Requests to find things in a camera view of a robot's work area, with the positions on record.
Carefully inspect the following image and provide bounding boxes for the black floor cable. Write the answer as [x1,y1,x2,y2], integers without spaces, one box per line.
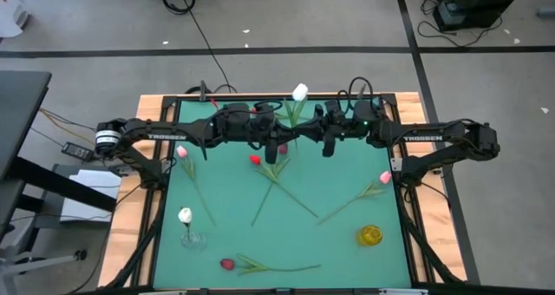
[161,0,238,95]

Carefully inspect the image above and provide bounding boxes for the green table mat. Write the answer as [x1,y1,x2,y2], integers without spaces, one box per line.
[152,97,412,290]

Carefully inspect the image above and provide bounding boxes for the clear glass vase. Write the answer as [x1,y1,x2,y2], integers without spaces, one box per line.
[180,229,208,251]

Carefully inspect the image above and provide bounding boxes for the black desk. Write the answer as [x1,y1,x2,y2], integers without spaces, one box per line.
[0,70,118,239]

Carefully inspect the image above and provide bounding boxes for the black table frame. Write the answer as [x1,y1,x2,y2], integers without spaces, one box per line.
[99,81,482,295]

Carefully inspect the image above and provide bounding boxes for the white artificial tulip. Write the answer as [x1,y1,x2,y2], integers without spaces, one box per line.
[277,82,311,151]
[177,206,194,242]

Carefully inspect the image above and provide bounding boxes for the tangled black cables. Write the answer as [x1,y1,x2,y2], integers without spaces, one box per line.
[416,0,504,49]

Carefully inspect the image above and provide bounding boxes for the yellow wire bundle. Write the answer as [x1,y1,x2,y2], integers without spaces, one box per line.
[38,108,99,147]

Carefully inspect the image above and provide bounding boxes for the grey chair base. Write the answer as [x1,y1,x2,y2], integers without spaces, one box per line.
[0,225,88,295]

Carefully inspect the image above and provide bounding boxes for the black equipment cart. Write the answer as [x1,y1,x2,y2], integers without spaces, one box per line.
[433,0,530,32]

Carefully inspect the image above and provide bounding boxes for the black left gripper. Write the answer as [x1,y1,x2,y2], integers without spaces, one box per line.
[250,105,307,143]

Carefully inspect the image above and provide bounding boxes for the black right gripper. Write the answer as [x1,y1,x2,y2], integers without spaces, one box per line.
[301,99,350,141]

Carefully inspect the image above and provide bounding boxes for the white flat box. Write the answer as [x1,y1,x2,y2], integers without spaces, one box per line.
[60,168,123,223]

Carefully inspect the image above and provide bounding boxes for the dark red artificial tulip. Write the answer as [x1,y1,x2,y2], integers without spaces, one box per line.
[219,253,322,277]
[251,142,291,227]

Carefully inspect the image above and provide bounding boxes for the pink artificial tulip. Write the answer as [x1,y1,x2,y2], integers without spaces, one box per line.
[175,144,217,226]
[317,170,393,226]

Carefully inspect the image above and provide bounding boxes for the yellow glass vase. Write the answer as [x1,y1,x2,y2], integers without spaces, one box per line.
[356,224,384,247]

